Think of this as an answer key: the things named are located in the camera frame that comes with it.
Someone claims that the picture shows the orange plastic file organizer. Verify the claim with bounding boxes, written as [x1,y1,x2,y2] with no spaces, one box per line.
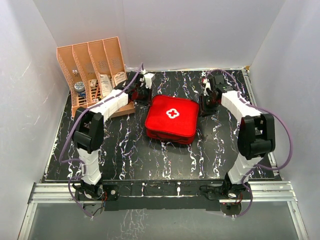
[56,36,127,117]

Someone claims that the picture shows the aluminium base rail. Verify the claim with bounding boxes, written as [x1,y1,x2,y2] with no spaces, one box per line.
[18,181,309,240]

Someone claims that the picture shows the small medicine boxes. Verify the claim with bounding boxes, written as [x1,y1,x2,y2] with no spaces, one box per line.
[89,79,101,103]

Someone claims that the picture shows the red black medicine case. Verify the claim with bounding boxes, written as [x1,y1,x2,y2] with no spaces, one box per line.
[145,94,200,145]

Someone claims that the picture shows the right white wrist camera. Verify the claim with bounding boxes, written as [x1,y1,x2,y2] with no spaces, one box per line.
[202,78,212,96]

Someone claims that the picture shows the white medicine box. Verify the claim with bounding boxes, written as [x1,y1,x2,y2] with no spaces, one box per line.
[100,74,113,97]

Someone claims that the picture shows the purple cable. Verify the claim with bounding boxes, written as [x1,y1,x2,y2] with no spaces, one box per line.
[203,69,293,220]
[58,62,145,221]

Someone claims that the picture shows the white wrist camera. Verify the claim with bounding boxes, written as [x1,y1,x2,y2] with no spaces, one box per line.
[140,70,156,89]
[202,78,212,96]

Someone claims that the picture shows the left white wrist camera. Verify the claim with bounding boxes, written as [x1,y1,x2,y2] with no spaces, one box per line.
[140,70,156,89]

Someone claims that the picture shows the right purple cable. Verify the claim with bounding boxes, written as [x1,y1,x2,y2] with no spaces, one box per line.
[203,69,293,220]

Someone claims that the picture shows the round blue tin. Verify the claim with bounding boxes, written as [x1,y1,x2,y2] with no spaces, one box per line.
[74,81,86,97]

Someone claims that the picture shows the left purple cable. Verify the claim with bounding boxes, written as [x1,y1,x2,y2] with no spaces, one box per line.
[58,62,145,221]

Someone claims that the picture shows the oval blister card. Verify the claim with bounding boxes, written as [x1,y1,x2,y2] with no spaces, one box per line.
[113,71,127,86]

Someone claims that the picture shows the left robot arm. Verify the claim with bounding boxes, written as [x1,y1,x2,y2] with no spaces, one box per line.
[72,82,152,200]

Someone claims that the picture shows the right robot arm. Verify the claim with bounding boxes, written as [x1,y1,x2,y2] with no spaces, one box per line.
[199,74,276,199]

